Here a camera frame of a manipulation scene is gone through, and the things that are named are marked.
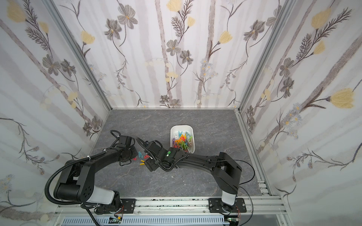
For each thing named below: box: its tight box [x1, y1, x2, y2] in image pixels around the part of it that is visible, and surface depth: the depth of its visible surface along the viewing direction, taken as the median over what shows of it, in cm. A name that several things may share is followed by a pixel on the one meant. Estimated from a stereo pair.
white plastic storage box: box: [170, 124, 196, 154], surface depth 102 cm
